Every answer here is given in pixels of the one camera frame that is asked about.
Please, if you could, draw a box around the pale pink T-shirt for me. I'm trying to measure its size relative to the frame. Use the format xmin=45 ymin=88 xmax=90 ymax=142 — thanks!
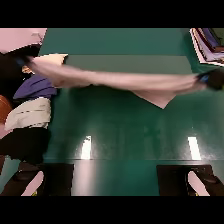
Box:
xmin=25 ymin=53 xmax=208 ymax=110

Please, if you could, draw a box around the purple garment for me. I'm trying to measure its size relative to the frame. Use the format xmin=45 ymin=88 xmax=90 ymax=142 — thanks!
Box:
xmin=13 ymin=74 xmax=58 ymax=101

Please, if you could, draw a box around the cream garment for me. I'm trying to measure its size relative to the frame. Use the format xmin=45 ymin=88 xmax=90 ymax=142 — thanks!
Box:
xmin=4 ymin=96 xmax=53 ymax=133

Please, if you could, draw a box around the black garment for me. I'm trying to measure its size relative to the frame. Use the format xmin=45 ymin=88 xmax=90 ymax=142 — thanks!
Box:
xmin=0 ymin=127 xmax=52 ymax=165

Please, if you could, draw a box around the orange garment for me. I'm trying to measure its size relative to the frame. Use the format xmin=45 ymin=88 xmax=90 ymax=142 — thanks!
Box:
xmin=0 ymin=94 xmax=14 ymax=125

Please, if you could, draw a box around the white folded garment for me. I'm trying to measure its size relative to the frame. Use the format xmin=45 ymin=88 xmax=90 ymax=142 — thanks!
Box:
xmin=189 ymin=27 xmax=224 ymax=67

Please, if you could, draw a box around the dark red folded garment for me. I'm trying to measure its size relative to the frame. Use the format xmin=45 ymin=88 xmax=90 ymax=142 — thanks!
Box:
xmin=195 ymin=27 xmax=224 ymax=54

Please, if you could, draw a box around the pink garment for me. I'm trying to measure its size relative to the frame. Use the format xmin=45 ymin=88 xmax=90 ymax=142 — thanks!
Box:
xmin=0 ymin=27 xmax=48 ymax=55

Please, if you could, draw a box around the blue folded garment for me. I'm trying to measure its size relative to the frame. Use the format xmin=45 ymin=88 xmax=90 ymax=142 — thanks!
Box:
xmin=202 ymin=27 xmax=222 ymax=48

